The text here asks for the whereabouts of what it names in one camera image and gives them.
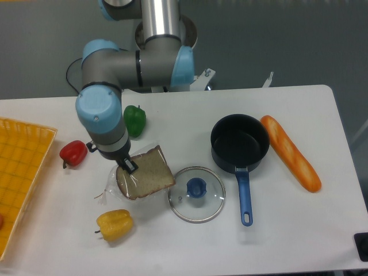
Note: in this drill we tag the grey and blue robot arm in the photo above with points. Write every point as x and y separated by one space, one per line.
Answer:
107 71

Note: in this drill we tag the orange baguette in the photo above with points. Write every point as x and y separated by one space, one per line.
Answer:
294 160

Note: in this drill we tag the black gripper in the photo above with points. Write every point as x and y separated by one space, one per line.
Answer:
125 162

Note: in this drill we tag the yellow plastic basket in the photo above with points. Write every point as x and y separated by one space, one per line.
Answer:
24 147

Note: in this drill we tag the green bell pepper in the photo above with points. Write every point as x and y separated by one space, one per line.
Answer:
135 120

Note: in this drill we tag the yellow bell pepper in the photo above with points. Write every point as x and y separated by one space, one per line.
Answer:
114 224

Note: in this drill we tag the glass lid with blue knob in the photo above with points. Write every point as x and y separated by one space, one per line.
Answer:
198 195

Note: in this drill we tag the black object at table edge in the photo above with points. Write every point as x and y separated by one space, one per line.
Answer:
361 242

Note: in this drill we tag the black saucepan with blue handle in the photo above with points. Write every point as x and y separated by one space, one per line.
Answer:
239 142

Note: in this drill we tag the red bell pepper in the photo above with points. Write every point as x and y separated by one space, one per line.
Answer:
73 153

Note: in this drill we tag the toast slice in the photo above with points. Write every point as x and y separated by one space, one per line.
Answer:
152 176

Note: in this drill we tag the white table bracket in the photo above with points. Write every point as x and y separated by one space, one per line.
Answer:
268 81

